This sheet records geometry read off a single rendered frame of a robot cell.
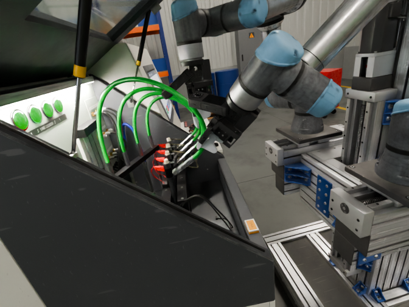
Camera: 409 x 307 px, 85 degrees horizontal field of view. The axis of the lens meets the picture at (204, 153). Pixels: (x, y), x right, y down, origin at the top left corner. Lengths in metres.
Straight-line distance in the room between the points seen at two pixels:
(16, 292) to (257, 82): 0.72
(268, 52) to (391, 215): 0.61
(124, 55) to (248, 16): 0.61
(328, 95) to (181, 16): 0.43
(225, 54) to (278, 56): 7.08
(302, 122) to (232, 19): 0.65
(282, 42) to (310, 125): 0.77
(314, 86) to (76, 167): 0.47
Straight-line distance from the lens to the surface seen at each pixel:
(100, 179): 0.49
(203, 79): 0.72
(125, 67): 1.13
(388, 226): 0.88
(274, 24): 1.10
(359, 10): 0.66
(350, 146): 1.14
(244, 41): 7.34
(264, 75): 0.46
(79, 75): 0.46
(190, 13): 0.71
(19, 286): 0.74
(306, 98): 0.49
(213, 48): 7.39
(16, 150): 0.52
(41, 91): 0.73
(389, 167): 0.85
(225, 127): 0.55
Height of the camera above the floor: 1.46
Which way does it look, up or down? 24 degrees down
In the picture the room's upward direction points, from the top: 9 degrees counter-clockwise
